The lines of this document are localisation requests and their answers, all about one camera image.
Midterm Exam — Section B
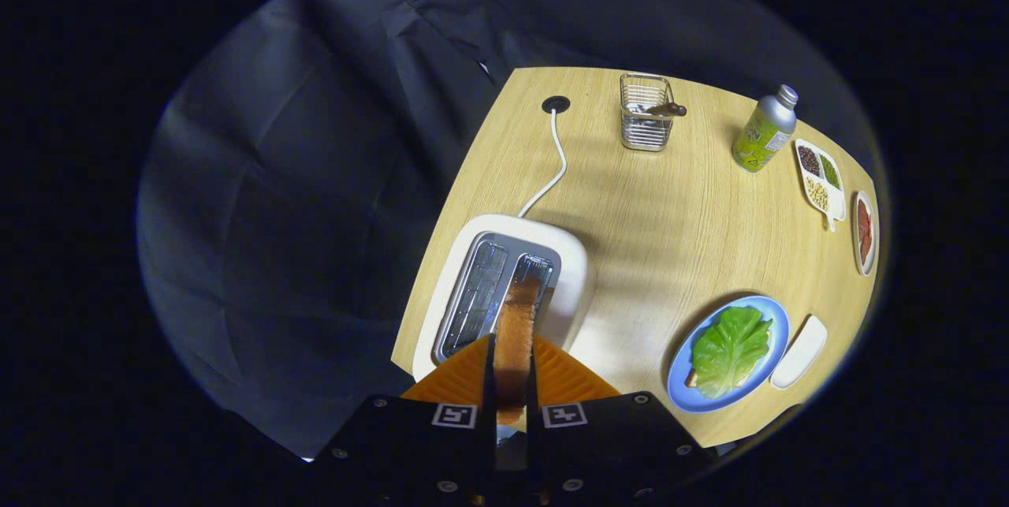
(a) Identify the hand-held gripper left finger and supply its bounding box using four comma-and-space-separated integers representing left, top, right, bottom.
310, 333, 499, 504

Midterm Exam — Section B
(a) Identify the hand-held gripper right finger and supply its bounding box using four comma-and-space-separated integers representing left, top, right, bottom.
525, 333, 716, 505

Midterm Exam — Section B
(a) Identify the toasted bread slice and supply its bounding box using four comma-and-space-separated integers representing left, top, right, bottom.
493, 277, 543, 426

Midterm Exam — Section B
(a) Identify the green lettuce leaf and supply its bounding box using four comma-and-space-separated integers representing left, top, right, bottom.
691, 306, 774, 401

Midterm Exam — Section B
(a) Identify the beige toaster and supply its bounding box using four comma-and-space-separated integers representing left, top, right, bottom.
411, 214, 598, 383

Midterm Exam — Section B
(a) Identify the blue plate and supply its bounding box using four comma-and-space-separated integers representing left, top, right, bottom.
667, 295, 791, 414

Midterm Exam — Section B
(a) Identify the white square plate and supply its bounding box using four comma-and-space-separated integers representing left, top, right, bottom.
769, 314, 828, 390

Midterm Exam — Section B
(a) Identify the white oval plate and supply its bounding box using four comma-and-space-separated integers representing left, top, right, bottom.
853, 190, 878, 278

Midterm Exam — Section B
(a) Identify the green label metal bottle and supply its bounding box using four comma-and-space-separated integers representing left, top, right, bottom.
732, 84, 799, 173

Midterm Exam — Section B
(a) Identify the white divided bean tray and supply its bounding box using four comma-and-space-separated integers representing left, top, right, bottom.
794, 138, 848, 233

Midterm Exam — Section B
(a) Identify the white toaster cable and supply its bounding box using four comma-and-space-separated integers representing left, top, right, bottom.
516, 109, 568, 218

